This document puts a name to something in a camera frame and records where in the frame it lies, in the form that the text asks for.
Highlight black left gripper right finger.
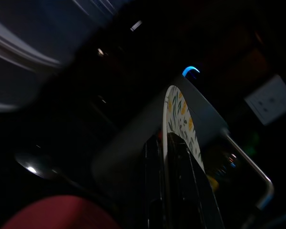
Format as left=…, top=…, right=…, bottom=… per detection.
left=168, top=132, right=226, bottom=229

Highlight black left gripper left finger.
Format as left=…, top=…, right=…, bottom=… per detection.
left=143, top=135, right=169, bottom=229

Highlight floral patterned plate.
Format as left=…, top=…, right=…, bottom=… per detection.
left=162, top=85, right=219, bottom=229

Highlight pink plate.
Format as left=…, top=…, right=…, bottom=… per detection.
left=1, top=195, right=121, bottom=229

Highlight grey canister with red label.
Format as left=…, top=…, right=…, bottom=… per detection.
left=90, top=73, right=275, bottom=210

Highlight metal spoon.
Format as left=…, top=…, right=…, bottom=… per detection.
left=14, top=151, right=115, bottom=206

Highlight white wall socket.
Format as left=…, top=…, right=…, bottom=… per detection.
left=244, top=74, right=286, bottom=126

